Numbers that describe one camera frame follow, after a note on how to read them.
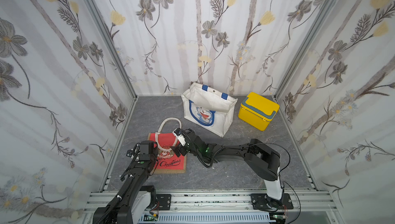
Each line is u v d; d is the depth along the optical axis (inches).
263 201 28.9
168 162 33.5
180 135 28.8
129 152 29.5
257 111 36.6
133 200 19.6
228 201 29.7
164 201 30.3
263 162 19.3
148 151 26.1
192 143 25.1
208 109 32.7
